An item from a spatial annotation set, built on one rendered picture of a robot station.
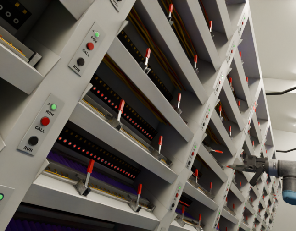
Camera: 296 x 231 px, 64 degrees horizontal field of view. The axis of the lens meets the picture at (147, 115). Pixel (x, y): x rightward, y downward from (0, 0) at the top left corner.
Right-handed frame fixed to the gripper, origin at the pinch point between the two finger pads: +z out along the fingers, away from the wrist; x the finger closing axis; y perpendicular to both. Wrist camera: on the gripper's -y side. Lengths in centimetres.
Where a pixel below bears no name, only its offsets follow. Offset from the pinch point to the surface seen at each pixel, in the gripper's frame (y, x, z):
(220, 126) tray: 15.4, 24.3, 1.6
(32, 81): -22, 123, 10
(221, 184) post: -7.3, -18.0, 8.5
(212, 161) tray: -3.2, 18.9, 5.6
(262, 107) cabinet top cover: 76, -64, -8
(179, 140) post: -5, 52, 11
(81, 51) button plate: -11, 118, 7
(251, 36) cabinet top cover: 75, 26, -11
